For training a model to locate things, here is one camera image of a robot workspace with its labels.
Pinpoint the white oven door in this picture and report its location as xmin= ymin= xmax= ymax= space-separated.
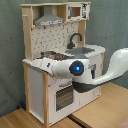
xmin=49 ymin=82 xmax=79 ymax=125

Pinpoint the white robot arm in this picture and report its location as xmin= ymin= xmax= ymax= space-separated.
xmin=32 ymin=48 xmax=128 ymax=93

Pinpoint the wooden toy kitchen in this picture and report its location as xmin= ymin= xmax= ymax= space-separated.
xmin=21 ymin=2 xmax=101 ymax=126

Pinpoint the black toy stovetop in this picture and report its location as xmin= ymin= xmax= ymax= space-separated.
xmin=32 ymin=53 xmax=72 ymax=67

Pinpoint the metal toy pot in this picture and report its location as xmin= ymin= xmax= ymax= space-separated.
xmin=41 ymin=51 xmax=56 ymax=59

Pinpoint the grey toy sink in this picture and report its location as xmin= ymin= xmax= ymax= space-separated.
xmin=65 ymin=47 xmax=95 ymax=55

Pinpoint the black toy faucet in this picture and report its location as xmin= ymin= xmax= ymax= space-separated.
xmin=67 ymin=33 xmax=82 ymax=49

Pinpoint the grey range hood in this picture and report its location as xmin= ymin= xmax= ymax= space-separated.
xmin=35 ymin=6 xmax=64 ymax=27

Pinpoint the toy microwave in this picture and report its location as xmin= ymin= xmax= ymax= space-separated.
xmin=66 ymin=3 xmax=90 ymax=21

